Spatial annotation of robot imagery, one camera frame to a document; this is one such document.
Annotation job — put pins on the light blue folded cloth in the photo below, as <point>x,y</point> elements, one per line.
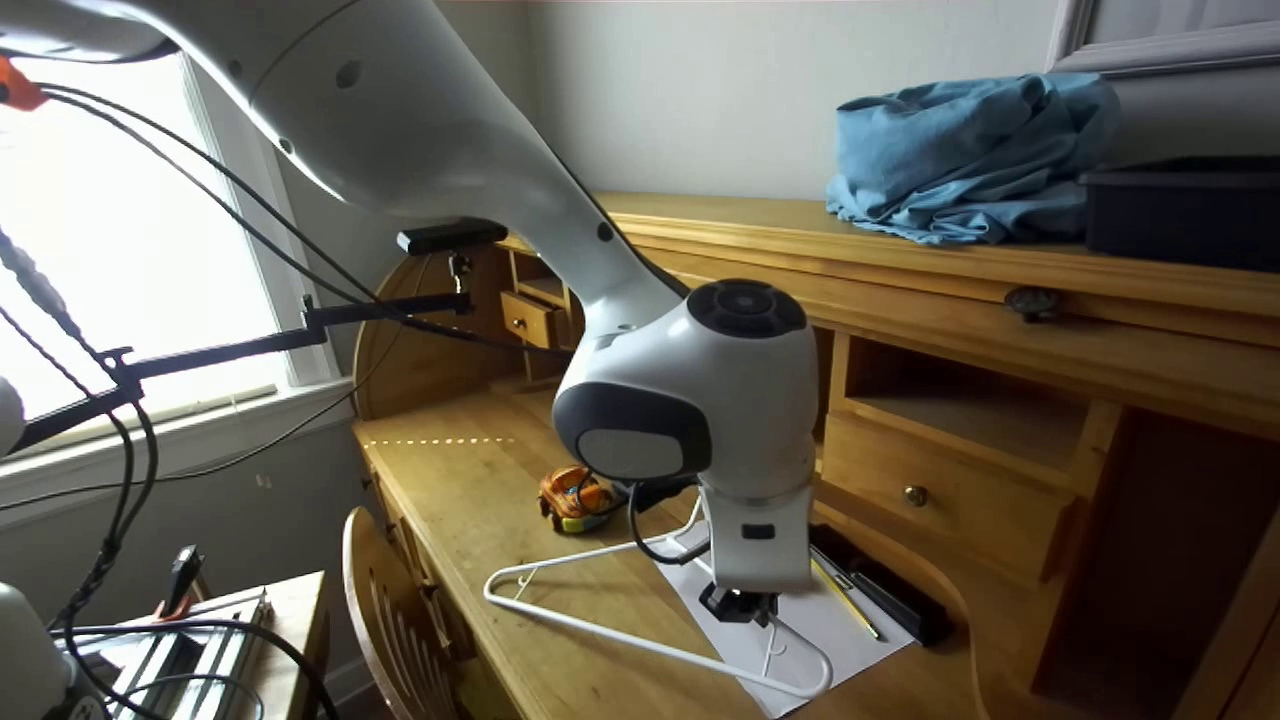
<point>962,163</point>

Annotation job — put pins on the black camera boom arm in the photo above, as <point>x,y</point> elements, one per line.
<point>241,349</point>

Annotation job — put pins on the yellow pencil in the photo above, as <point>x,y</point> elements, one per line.
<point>851,602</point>

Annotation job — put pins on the grey metal rails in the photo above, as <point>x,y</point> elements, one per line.
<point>172,660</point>

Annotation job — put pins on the wooden side table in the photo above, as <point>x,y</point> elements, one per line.
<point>266,640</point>

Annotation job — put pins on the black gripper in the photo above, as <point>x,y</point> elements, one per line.
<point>743,602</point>

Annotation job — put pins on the grey flat case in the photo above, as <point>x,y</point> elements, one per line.
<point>1185,106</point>

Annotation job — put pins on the wooden chair back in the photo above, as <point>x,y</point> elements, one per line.
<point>385,627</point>

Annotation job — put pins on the orange toy car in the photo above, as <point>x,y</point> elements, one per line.
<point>576,500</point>

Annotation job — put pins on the black box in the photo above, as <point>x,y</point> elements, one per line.
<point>1181,212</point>

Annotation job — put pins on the wooden roll-top desk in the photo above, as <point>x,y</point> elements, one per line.
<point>934,384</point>

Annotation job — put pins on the black desk latch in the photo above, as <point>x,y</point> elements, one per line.
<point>1036,306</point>

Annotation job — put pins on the round metal drawer knob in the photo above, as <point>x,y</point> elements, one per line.
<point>918,492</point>

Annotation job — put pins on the black stereo camera bar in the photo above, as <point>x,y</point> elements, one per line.
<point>450,238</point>

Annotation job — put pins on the black red hand tool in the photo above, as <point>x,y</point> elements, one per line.
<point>182,583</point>

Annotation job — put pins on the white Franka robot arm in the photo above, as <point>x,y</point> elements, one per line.
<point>426,133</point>

